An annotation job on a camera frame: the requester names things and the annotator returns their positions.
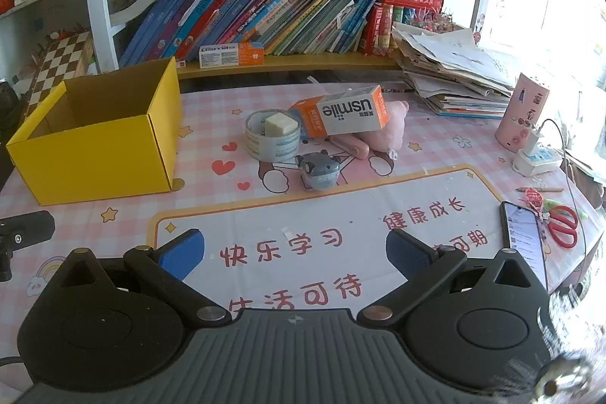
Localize orange white toothpaste box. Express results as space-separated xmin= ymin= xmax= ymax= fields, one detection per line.
xmin=199 ymin=43 xmax=265 ymax=69
xmin=288 ymin=84 xmax=390 ymax=139

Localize yellow cardboard box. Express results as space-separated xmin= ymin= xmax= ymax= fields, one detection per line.
xmin=6 ymin=57 xmax=183 ymax=207

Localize row of children's books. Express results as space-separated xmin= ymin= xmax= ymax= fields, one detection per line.
xmin=118 ymin=0 xmax=382 ymax=69

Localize colourful beaded ornament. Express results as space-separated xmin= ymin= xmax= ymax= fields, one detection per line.
xmin=402 ymin=9 xmax=455 ymax=31

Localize pink printed desk mat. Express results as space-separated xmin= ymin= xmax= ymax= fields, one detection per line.
xmin=0 ymin=82 xmax=606 ymax=404

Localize red upright book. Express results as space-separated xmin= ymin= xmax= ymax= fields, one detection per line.
xmin=360 ymin=4 xmax=394 ymax=57

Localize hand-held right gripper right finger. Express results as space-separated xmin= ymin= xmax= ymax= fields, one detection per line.
xmin=356 ymin=228 xmax=550 ymax=329

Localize grey toy mouse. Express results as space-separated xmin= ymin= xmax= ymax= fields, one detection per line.
xmin=294 ymin=152 xmax=342 ymax=192

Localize white eraser block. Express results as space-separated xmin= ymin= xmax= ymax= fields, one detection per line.
xmin=264 ymin=112 xmax=299 ymax=137

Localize stack of loose papers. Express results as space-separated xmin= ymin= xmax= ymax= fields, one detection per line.
xmin=390 ymin=23 xmax=526 ymax=120

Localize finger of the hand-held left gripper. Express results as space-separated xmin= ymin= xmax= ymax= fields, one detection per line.
xmin=0 ymin=210 xmax=56 ymax=251

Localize pink correction tape case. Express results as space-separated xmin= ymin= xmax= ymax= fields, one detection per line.
xmin=329 ymin=135 xmax=371 ymax=161

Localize red wrapped candy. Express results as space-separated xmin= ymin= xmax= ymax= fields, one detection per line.
xmin=523 ymin=189 xmax=545 ymax=215

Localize brown white chessboard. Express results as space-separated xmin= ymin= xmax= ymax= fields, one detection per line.
xmin=23 ymin=31 xmax=95 ymax=111

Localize clear tape roll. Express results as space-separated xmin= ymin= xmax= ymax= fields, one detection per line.
xmin=244 ymin=109 xmax=302 ymax=162

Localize white charger plug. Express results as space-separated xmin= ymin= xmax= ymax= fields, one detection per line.
xmin=525 ymin=126 xmax=545 ymax=156

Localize pink plush toy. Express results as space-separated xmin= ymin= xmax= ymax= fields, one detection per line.
xmin=362 ymin=100 xmax=410 ymax=150

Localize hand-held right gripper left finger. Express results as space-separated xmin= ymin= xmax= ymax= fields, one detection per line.
xmin=45 ymin=228 xmax=234 ymax=330

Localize pink cylinder container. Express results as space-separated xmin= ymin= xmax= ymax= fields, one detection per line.
xmin=495 ymin=72 xmax=551 ymax=153

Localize red scissors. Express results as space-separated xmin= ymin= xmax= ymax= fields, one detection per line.
xmin=540 ymin=205 xmax=581 ymax=250

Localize black smartphone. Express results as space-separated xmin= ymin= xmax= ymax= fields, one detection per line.
xmin=500 ymin=200 xmax=550 ymax=291

